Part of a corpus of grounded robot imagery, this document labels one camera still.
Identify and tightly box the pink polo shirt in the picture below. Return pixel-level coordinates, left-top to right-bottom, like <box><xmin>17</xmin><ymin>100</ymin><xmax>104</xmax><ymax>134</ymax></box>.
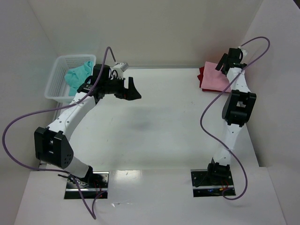
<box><xmin>202</xmin><ymin>61</ymin><xmax>229</xmax><ymax>92</ymax></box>

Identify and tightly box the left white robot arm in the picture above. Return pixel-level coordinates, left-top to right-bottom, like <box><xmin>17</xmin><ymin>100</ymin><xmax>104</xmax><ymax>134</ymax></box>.
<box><xmin>34</xmin><ymin>62</ymin><xmax>142</xmax><ymax>188</ymax></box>

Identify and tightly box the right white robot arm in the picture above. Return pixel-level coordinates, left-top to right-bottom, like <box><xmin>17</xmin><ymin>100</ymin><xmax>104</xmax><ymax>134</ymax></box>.
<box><xmin>208</xmin><ymin>47</ymin><xmax>256</xmax><ymax>185</ymax></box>

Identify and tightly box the red folded t shirt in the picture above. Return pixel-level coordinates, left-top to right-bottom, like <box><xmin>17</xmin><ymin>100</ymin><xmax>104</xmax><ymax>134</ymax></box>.
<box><xmin>197</xmin><ymin>67</ymin><xmax>207</xmax><ymax>91</ymax></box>

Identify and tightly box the teal t shirt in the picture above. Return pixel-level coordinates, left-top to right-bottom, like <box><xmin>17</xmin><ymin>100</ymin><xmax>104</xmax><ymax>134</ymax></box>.
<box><xmin>64</xmin><ymin>61</ymin><xmax>94</xmax><ymax>97</ymax></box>

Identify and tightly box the white plastic basket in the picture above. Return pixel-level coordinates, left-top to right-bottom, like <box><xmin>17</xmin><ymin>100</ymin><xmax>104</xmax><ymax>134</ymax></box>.
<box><xmin>44</xmin><ymin>54</ymin><xmax>96</xmax><ymax>103</ymax></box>

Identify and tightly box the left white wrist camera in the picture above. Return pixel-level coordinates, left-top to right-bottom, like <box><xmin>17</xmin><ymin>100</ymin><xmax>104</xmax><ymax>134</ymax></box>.
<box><xmin>110</xmin><ymin>62</ymin><xmax>129</xmax><ymax>80</ymax></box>

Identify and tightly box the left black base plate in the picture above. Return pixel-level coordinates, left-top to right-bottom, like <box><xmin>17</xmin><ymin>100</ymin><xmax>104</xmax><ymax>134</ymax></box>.
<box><xmin>64</xmin><ymin>172</ymin><xmax>109</xmax><ymax>200</ymax></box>

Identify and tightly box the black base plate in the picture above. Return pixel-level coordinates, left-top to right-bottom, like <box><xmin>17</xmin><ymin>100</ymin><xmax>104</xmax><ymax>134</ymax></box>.
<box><xmin>64</xmin><ymin>172</ymin><xmax>109</xmax><ymax>200</ymax></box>
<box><xmin>191</xmin><ymin>170</ymin><xmax>236</xmax><ymax>197</ymax></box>

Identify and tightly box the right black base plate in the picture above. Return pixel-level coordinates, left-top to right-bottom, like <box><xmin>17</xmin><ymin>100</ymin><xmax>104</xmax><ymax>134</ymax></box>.
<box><xmin>191</xmin><ymin>170</ymin><xmax>236</xmax><ymax>197</ymax></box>

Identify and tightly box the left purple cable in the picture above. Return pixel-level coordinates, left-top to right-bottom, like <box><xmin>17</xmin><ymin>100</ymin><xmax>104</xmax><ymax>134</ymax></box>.
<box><xmin>1</xmin><ymin>46</ymin><xmax>117</xmax><ymax>220</ymax></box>

